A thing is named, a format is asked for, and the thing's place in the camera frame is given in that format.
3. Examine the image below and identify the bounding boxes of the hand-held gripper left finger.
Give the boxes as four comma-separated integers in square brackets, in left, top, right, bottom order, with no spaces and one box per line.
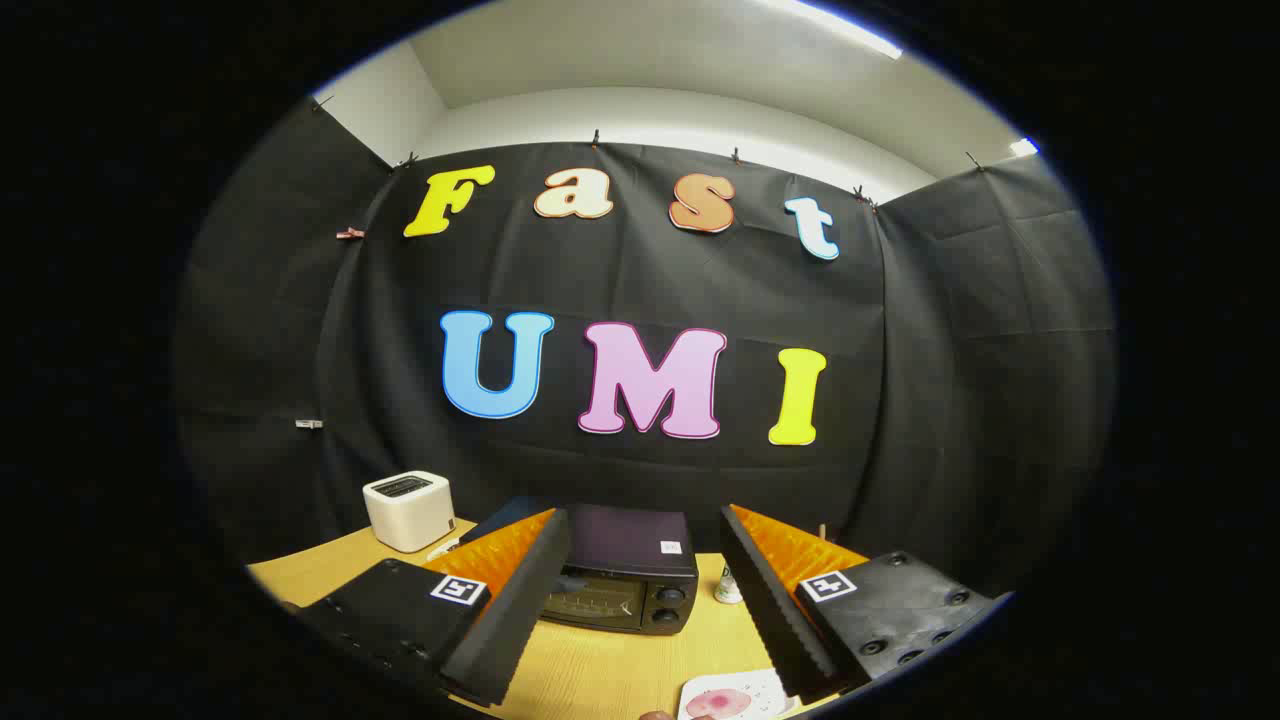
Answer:
[288,508,573,709]

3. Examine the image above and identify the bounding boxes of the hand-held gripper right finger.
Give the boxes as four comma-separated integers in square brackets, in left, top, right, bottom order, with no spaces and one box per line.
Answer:
[720,504,1011,701]

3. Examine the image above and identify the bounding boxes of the white square plate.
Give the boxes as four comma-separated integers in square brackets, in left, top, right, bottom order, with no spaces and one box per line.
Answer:
[678,668,796,720]

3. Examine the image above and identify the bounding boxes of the black toaster oven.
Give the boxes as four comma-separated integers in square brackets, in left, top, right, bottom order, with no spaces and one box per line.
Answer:
[458,497,699,637]

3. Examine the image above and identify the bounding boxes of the white bread toaster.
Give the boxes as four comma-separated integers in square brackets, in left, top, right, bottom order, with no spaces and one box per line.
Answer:
[362,471,457,554]

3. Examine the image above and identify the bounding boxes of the black backdrop cloth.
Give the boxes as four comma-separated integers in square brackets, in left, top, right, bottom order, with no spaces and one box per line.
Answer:
[175,95,1116,601]

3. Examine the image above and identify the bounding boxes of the row of black clips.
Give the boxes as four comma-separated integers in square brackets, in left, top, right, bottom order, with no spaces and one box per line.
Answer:
[312,95,986,213]

